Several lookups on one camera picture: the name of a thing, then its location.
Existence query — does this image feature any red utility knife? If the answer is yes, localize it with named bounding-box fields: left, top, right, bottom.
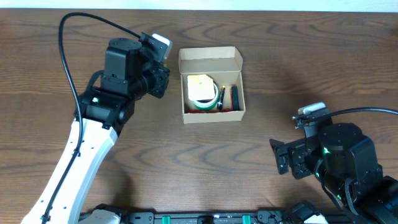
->
left=185, top=108, right=233, bottom=114

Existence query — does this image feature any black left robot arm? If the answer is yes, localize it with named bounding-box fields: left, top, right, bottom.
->
left=22, top=34, right=172, bottom=223

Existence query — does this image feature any correction tape dispenser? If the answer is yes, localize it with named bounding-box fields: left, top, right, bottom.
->
left=216, top=86, right=226, bottom=110

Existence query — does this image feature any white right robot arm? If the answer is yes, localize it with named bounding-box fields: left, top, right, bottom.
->
left=269, top=122, right=397, bottom=223

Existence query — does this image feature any green tape roll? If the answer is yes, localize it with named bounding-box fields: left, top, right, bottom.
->
left=193, top=98, right=218, bottom=111

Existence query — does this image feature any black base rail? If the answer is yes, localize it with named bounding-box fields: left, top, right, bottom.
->
left=79, top=203, right=330, bottom=224

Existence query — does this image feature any brown cardboard box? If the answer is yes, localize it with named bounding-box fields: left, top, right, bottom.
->
left=178, top=46, right=246, bottom=124

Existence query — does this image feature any yellow sticky note pad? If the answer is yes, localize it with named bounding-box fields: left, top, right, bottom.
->
left=187, top=74, right=215, bottom=101

